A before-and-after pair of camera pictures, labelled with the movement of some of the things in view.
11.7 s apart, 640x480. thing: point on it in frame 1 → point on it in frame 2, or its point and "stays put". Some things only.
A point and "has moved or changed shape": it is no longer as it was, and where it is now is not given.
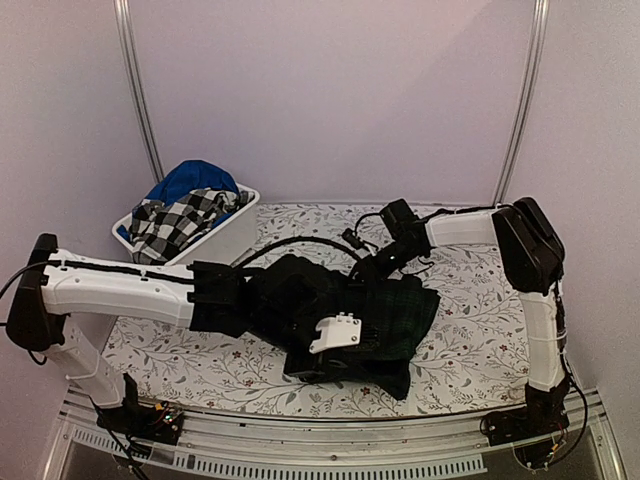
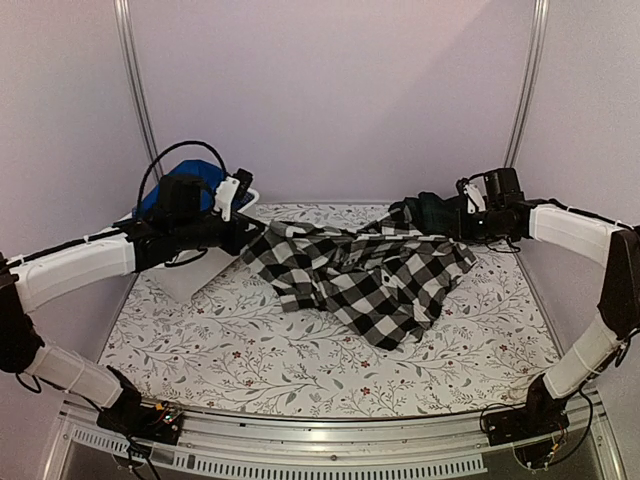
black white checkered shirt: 159,227 has moved or changed shape
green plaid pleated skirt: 396,312 → 432,215
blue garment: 189,175 stays put
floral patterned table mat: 475,362 stays put
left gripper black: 328,357 → 239,238
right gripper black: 364,273 → 464,233
